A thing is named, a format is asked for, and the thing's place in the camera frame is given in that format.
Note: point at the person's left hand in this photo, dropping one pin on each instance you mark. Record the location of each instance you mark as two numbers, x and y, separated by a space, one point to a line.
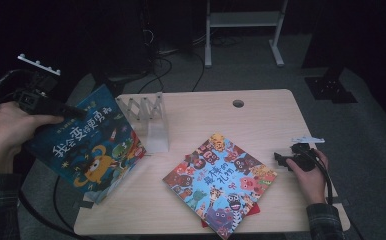
7 133

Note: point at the white metal stand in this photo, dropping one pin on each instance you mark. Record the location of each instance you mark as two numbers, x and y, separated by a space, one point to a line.
244 19

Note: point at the black stand with square base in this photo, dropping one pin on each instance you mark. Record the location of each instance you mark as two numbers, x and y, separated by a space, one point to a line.
331 88

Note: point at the red picture book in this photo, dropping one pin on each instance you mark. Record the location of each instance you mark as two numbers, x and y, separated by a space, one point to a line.
255 210

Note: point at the light blue animals picture book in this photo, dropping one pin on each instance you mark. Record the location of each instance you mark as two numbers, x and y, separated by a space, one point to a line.
219 185

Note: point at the black stand with dark base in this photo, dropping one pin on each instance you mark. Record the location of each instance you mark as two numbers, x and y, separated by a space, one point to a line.
114 85

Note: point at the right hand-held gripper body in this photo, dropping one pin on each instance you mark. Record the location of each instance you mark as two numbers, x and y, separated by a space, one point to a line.
304 156

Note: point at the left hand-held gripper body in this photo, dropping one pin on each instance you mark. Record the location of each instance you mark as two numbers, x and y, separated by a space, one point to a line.
34 96

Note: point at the person's right hand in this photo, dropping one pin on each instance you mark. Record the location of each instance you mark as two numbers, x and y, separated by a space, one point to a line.
309 183

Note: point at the white expandable book rack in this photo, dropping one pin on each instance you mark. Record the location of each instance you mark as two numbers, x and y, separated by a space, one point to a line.
156 130

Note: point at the dark blue monster picture book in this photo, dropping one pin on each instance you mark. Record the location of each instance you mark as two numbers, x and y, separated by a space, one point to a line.
91 143

